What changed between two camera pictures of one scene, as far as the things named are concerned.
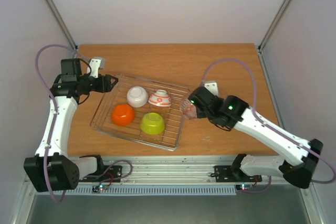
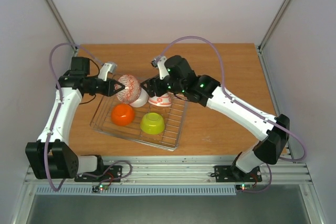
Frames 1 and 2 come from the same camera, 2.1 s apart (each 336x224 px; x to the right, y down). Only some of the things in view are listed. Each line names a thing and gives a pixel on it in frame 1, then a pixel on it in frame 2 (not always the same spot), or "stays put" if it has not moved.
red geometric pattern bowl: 188,109 -> 132,88
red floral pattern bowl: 161,98 stays put
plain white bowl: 137,96 stays put
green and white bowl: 152,123 stays put
